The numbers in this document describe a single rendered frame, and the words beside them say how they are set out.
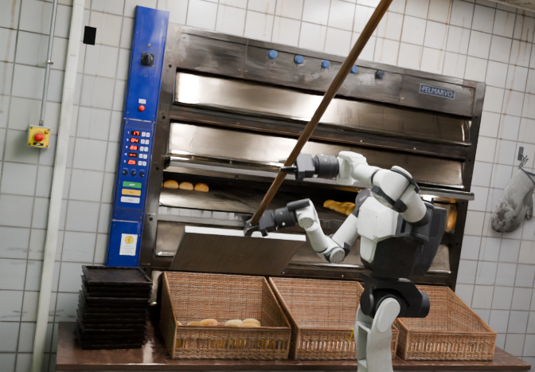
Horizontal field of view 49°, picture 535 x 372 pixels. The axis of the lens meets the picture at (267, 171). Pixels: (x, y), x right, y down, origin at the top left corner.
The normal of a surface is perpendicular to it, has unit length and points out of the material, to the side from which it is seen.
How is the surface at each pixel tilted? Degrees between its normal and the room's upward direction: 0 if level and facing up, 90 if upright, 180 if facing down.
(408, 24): 90
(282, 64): 90
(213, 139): 70
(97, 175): 90
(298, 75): 90
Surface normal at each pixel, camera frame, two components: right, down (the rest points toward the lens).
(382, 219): -0.50, -0.11
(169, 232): 0.34, -0.25
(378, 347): 0.37, 0.49
